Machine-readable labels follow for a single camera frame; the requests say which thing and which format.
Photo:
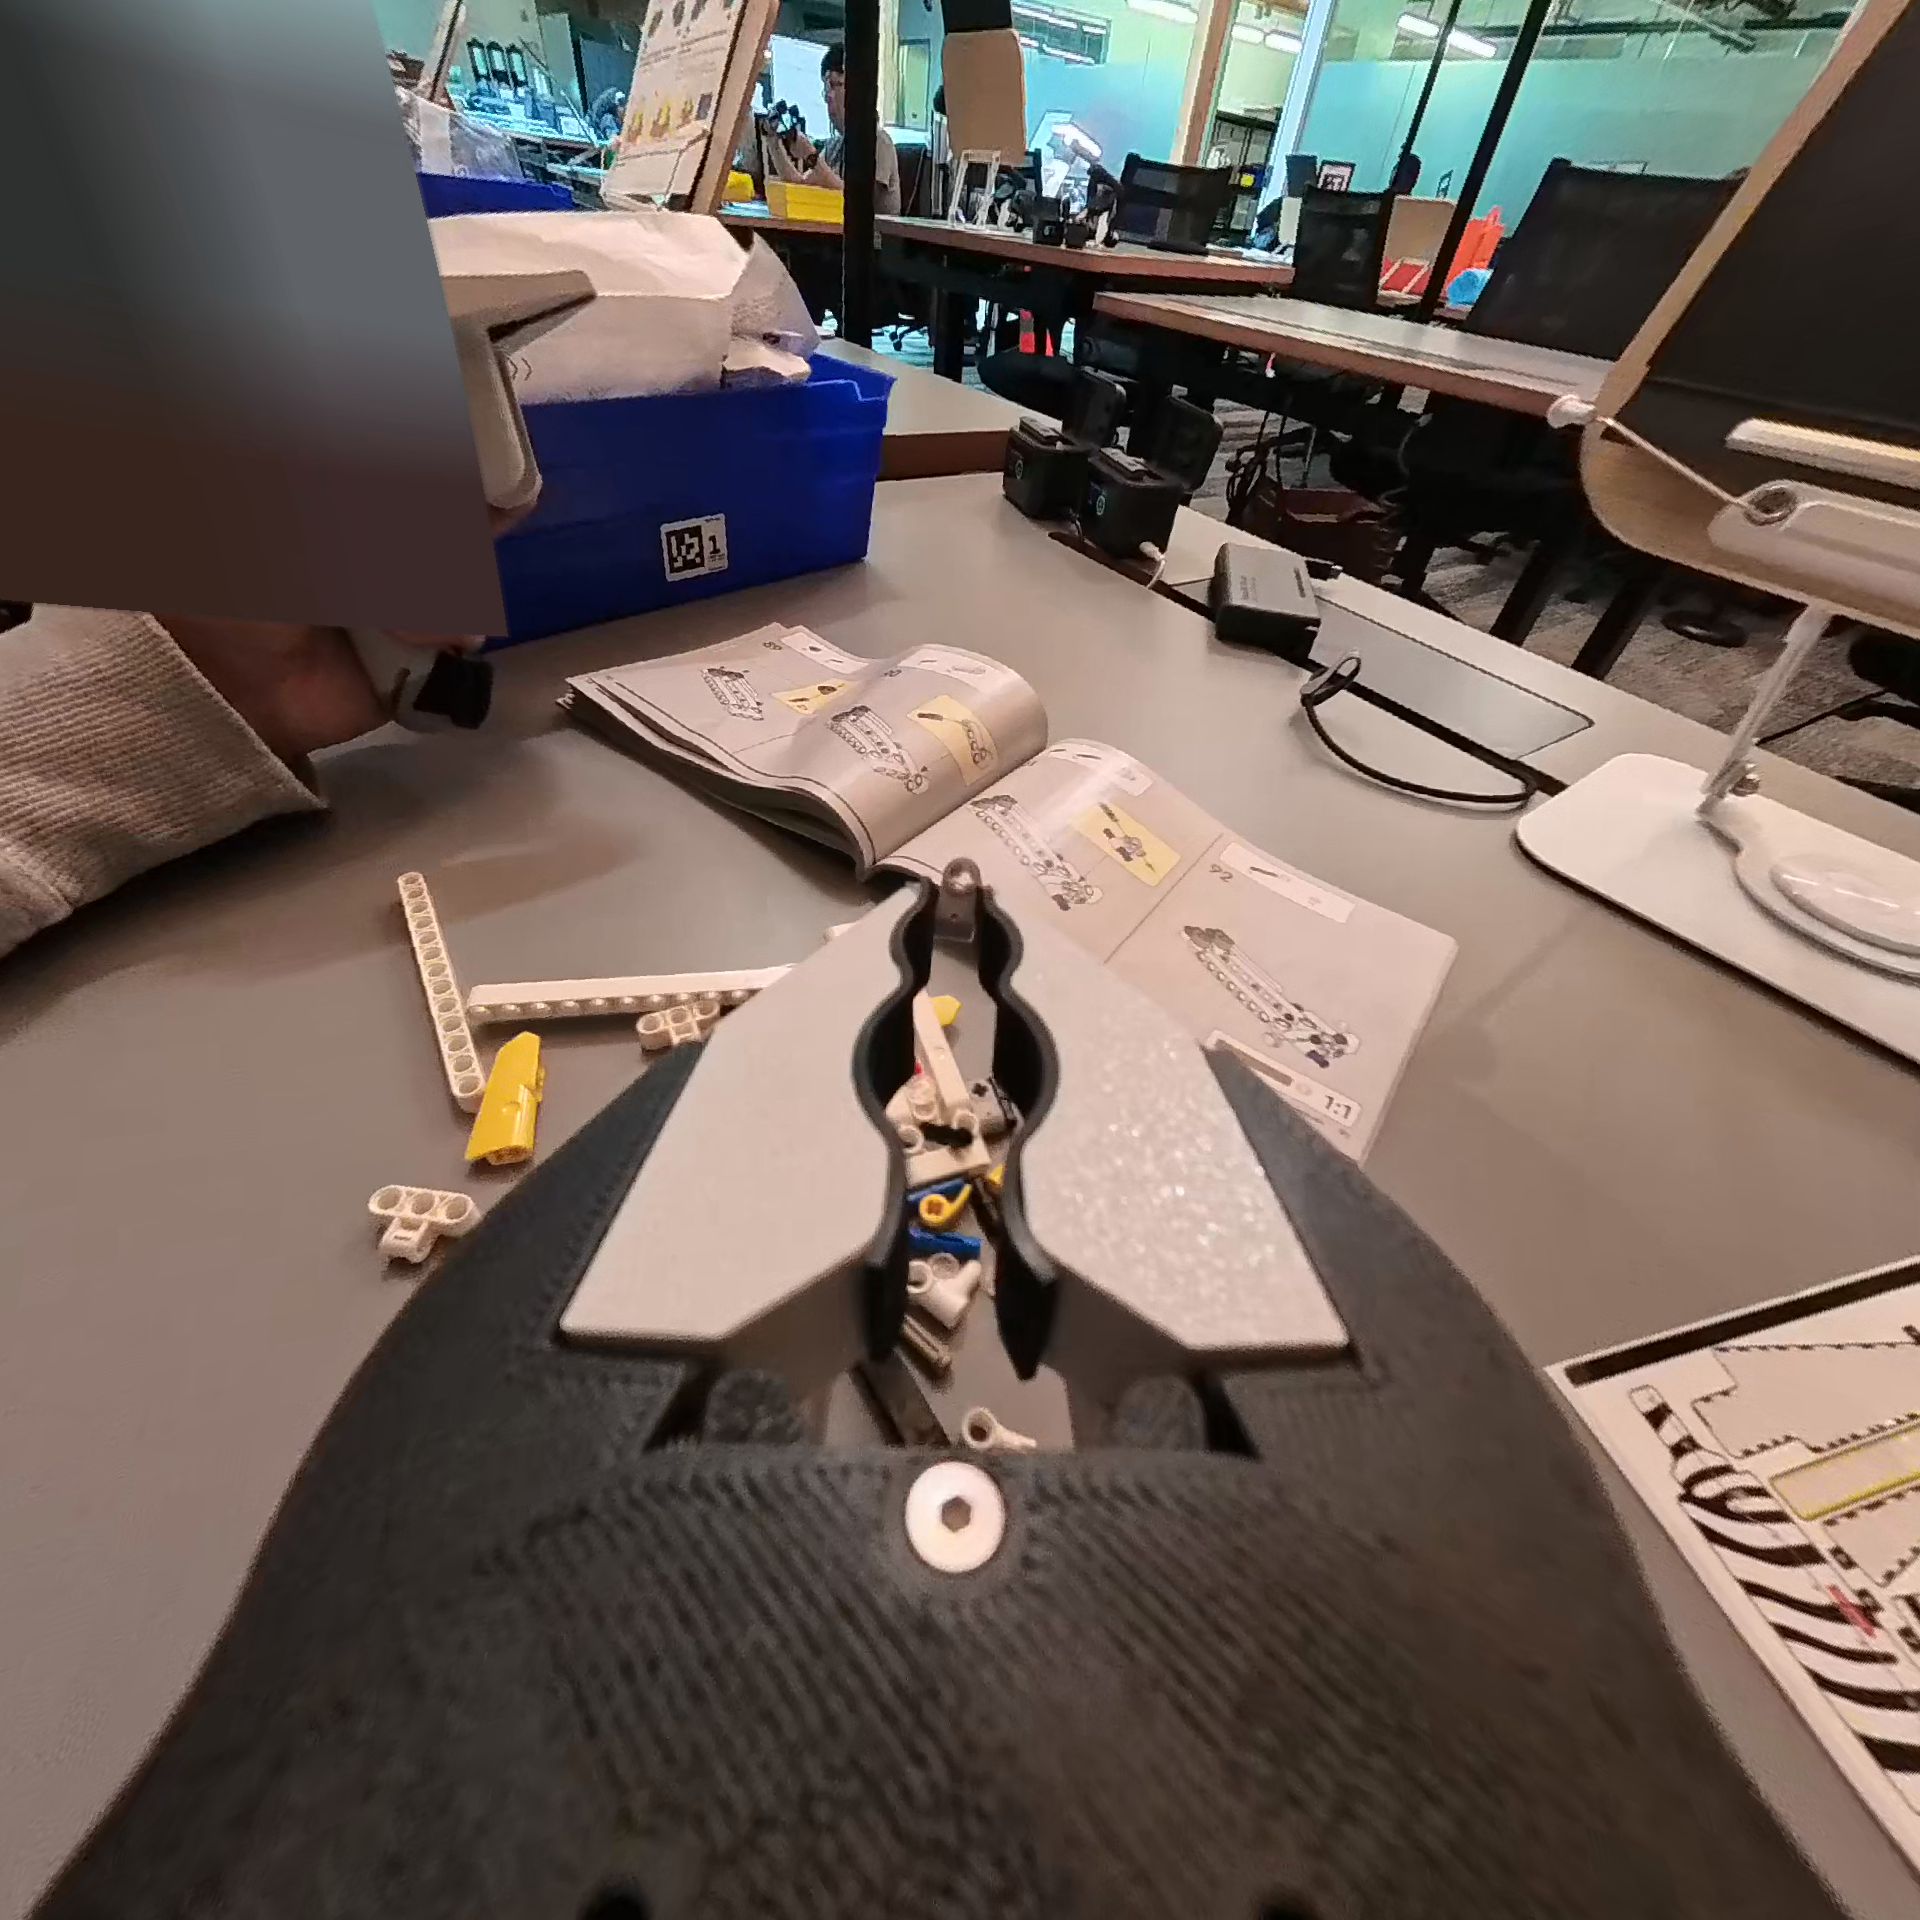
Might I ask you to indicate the pile of small lego pieces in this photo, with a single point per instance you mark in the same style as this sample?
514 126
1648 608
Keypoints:
937 1185

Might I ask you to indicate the black pole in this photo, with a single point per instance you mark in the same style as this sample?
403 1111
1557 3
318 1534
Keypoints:
857 151

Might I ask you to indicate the yellow lego panel piece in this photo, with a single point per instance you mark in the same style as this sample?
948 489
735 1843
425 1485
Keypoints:
506 1103

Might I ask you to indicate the white T-shaped lego connector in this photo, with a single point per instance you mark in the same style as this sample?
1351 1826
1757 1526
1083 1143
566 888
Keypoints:
422 1210

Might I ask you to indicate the person's left forearm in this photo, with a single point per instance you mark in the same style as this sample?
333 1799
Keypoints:
119 765

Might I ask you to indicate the blue plastic storage bin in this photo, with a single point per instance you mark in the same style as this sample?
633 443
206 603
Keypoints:
749 480
497 195

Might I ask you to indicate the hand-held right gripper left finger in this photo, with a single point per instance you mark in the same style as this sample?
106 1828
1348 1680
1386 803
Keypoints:
736 1185

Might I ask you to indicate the person's left hand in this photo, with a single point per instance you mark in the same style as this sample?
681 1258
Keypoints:
284 681

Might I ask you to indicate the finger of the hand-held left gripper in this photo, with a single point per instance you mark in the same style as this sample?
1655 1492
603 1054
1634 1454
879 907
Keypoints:
504 406

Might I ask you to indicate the white lego cross connector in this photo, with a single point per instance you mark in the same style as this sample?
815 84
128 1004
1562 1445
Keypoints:
675 1026

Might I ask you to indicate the black charging dock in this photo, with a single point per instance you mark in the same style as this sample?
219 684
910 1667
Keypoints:
1133 503
1047 467

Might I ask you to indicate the black office chair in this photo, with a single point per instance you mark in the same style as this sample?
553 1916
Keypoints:
1590 257

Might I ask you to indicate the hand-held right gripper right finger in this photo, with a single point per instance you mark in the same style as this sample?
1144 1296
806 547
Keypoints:
1177 1200

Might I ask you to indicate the crumpled white paper bag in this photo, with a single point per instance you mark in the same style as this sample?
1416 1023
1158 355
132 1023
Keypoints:
631 301

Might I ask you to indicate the zebra-striped sticker sheet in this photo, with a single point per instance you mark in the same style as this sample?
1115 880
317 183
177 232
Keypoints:
1771 1530

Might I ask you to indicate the yellow plastic bin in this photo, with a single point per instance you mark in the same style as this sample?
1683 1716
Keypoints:
806 200

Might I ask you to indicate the long white lego brick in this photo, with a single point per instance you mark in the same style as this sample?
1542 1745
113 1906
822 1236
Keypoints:
616 997

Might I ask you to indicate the wooden office desk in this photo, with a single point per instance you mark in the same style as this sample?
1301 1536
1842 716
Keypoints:
1052 248
1351 338

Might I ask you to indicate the lego instruction booklet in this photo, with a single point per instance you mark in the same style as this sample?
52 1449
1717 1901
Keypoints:
1229 929

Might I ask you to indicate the thin white lego beam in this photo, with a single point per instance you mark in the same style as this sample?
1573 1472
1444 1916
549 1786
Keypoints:
443 997

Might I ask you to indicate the long black lego beam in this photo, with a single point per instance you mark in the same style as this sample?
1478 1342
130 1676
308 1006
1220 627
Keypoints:
902 1403

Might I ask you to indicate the white monitor stand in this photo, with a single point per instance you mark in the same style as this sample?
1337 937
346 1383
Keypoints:
1634 870

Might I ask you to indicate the small white lego pin connector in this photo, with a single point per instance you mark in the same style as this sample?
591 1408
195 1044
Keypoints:
994 1427

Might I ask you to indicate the cardboard picture sign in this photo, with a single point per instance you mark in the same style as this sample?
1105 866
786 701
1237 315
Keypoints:
682 103

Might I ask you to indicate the tan wooden board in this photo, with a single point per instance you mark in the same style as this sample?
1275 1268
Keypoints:
984 98

